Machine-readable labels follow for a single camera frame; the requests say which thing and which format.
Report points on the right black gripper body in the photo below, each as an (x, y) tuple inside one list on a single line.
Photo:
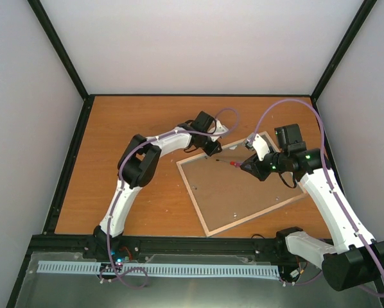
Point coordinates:
[(265, 172)]

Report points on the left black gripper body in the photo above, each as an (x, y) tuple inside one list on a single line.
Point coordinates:
[(207, 149)]

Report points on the red purple handled screwdriver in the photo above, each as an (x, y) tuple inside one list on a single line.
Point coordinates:
[(232, 163)]

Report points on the blue wooden photo frame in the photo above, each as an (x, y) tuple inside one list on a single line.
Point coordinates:
[(224, 196)]

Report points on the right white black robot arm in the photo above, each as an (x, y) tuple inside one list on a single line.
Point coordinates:
[(354, 257)]

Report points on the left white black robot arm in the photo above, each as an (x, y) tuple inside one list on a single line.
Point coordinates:
[(138, 164)]

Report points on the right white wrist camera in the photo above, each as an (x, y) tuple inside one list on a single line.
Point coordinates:
[(256, 143)]

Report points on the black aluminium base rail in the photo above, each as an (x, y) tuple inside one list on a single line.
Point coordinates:
[(137, 247)]

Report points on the light blue slotted cable duct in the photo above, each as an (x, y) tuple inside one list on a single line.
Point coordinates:
[(161, 270)]

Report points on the grey metal base plate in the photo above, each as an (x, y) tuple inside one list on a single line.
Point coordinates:
[(72, 290)]

